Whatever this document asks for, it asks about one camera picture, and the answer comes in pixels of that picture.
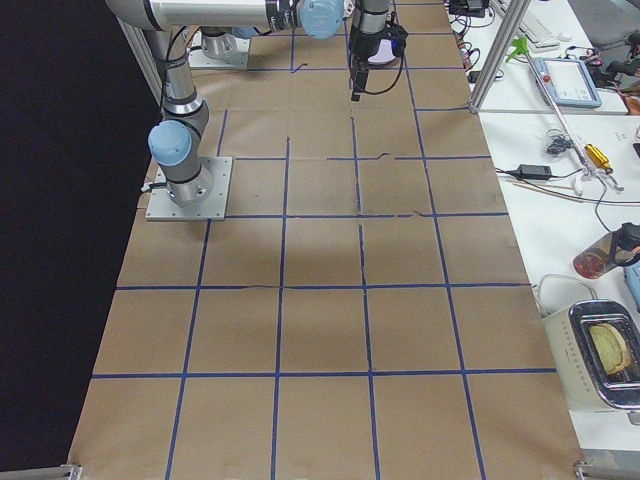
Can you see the white keyboard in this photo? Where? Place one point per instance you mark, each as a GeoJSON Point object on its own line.
{"type": "Point", "coordinates": [539, 36]}

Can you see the black power adapter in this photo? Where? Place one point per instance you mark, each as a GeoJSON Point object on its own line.
{"type": "Point", "coordinates": [534, 172]}

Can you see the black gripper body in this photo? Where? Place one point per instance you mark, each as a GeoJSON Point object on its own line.
{"type": "Point", "coordinates": [361, 48]}

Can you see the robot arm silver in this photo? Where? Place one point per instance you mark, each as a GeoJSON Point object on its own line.
{"type": "Point", "coordinates": [175, 141]}
{"type": "Point", "coordinates": [162, 21]}

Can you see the toast slice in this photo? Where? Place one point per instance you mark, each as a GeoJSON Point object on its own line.
{"type": "Point", "coordinates": [611, 347]}

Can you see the blue teach pendant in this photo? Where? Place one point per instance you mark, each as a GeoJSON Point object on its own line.
{"type": "Point", "coordinates": [567, 81]}

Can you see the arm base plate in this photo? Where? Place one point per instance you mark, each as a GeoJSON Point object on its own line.
{"type": "Point", "coordinates": [225, 52]}
{"type": "Point", "coordinates": [204, 198]}

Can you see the white toaster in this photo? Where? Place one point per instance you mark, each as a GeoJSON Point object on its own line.
{"type": "Point", "coordinates": [586, 385]}

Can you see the yellow tool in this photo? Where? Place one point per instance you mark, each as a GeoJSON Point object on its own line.
{"type": "Point", "coordinates": [598, 158]}

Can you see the lavender plate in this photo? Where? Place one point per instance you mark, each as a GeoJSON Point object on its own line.
{"type": "Point", "coordinates": [384, 57]}

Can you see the aluminium frame post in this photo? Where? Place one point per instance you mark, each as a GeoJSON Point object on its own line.
{"type": "Point", "coordinates": [505, 34]}

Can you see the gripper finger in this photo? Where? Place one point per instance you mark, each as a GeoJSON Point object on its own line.
{"type": "Point", "coordinates": [355, 95]}

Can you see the red drink bottle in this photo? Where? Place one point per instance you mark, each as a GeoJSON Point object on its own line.
{"type": "Point", "coordinates": [619, 248]}

